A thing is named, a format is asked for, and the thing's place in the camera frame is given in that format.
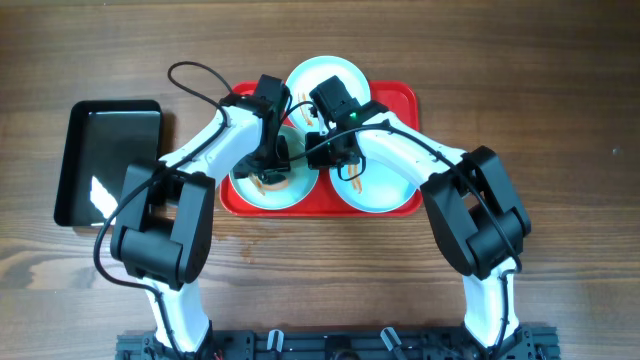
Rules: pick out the green and orange sponge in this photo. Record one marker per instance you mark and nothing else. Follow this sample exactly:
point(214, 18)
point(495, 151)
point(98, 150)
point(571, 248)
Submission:
point(262, 188)

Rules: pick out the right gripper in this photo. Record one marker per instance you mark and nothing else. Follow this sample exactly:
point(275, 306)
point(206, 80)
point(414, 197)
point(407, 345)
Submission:
point(334, 157)

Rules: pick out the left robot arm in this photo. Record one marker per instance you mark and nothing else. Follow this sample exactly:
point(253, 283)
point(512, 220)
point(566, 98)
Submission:
point(164, 219)

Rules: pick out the black rectangular water tray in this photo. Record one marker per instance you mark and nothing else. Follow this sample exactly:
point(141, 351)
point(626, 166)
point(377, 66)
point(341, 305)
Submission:
point(103, 138)

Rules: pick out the light blue plate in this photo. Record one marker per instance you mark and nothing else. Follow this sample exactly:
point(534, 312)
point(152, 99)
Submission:
point(371, 187)
point(301, 181)
point(307, 75)

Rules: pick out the red plastic tray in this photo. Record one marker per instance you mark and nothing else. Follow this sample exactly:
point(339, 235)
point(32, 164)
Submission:
point(323, 201)

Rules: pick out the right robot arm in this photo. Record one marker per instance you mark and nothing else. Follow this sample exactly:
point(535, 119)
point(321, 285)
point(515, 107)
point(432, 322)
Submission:
point(477, 219)

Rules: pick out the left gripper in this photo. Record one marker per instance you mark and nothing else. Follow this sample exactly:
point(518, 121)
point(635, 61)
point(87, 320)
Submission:
point(270, 167)

